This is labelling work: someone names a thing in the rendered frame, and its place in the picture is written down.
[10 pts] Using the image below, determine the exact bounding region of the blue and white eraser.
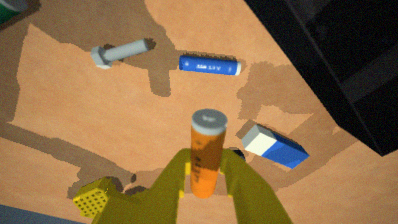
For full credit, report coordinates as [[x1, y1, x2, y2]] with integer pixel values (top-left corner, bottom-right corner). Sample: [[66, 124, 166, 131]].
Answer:
[[241, 125, 310, 169]]

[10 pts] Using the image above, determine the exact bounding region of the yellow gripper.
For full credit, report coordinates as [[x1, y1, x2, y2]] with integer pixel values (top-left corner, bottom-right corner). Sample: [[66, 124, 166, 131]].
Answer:
[[124, 148, 293, 224]]

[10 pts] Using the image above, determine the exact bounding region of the grey hex bolt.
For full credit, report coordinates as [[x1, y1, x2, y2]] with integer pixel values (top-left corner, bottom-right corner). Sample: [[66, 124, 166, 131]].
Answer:
[[90, 39, 146, 69]]

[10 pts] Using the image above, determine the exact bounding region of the blue aaa battery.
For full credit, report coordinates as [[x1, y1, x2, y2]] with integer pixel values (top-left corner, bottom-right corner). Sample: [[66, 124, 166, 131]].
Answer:
[[179, 55, 241, 76]]

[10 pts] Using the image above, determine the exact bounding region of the black three-compartment bin rack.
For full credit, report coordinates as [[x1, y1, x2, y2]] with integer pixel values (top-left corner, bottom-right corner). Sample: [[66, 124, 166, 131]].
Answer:
[[244, 0, 398, 157]]

